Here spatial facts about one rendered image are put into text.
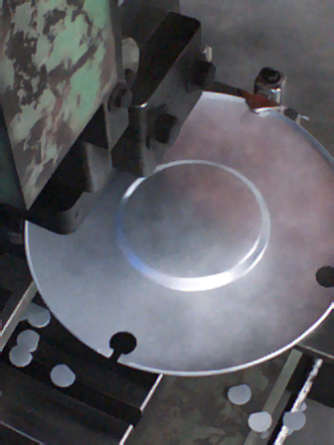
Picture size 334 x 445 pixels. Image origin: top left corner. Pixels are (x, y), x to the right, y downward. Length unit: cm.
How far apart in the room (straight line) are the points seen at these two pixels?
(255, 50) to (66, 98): 158
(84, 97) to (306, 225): 35
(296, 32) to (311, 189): 129
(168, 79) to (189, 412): 34
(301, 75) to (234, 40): 18
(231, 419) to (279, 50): 130
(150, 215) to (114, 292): 8
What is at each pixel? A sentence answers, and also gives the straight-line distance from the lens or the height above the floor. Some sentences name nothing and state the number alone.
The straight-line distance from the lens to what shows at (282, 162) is 81.
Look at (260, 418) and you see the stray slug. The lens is 83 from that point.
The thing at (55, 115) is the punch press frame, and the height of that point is 109.
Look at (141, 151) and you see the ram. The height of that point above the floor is 93.
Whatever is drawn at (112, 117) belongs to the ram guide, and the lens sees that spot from 53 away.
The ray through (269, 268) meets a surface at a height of 78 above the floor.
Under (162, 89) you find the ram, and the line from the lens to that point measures 61.
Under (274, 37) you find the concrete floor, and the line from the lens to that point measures 204.
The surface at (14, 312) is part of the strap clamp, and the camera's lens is 77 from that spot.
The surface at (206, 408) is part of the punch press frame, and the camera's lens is 83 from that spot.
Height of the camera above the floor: 142
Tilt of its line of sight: 56 degrees down
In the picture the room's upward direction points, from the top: 3 degrees counter-clockwise
